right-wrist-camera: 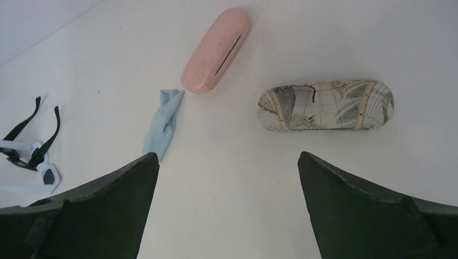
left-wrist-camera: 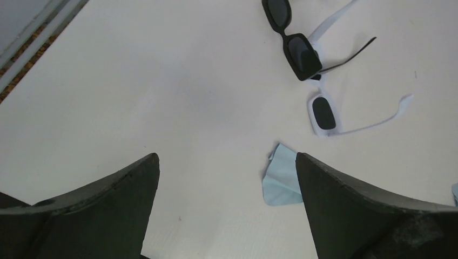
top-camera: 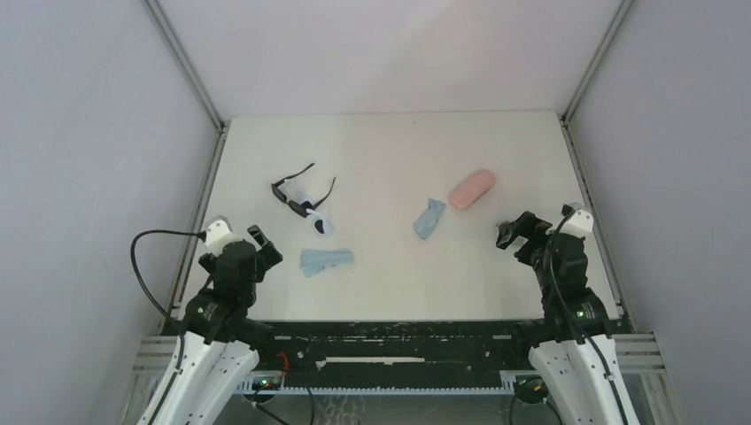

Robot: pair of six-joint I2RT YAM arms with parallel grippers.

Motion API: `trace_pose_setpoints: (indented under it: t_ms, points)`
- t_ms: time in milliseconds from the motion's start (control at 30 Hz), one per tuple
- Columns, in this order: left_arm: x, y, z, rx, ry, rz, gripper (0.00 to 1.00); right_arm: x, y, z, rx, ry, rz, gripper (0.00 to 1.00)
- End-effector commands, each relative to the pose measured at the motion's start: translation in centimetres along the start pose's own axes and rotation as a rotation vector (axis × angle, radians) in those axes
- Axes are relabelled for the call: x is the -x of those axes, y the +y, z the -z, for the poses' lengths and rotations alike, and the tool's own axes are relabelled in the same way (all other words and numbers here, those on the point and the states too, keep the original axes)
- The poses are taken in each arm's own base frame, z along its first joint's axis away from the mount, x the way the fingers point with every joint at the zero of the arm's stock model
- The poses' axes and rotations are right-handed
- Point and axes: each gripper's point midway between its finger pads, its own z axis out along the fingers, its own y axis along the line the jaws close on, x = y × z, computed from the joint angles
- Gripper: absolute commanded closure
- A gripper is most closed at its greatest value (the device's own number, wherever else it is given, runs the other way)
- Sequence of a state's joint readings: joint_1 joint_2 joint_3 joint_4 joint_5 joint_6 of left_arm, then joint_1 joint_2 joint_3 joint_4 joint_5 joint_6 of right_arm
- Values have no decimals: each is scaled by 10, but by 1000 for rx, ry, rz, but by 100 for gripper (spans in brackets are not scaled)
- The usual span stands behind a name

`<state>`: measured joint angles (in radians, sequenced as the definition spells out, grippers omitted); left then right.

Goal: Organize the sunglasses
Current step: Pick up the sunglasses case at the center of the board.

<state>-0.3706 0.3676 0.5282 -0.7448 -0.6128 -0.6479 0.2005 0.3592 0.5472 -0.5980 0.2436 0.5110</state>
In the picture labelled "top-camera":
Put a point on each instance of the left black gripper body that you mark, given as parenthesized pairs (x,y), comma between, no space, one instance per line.
(261,250)

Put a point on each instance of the aluminium frame rail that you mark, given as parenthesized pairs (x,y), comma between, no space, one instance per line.
(464,364)

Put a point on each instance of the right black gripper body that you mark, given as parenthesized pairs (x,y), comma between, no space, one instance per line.
(518,233)

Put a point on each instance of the white sunglasses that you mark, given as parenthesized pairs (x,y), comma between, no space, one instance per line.
(314,214)

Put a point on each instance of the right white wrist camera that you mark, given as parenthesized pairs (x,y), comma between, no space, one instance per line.
(577,220)

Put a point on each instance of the light blue cloth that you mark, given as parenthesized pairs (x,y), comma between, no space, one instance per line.
(314,262)
(426,223)

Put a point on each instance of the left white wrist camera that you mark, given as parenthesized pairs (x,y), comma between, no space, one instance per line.
(218,234)

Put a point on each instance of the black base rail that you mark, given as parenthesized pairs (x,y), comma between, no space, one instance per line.
(372,330)

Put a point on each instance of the pink glasses case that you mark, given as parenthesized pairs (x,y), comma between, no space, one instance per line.
(471,188)

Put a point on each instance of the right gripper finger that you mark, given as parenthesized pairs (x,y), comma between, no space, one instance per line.
(529,223)
(506,234)

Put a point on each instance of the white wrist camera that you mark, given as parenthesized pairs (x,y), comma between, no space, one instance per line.
(577,220)
(218,234)

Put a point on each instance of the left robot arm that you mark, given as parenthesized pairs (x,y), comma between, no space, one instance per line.
(218,345)

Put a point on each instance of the black sunglasses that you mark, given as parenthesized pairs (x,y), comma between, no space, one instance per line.
(291,193)

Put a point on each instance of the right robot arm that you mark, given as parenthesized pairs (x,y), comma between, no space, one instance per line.
(572,347)

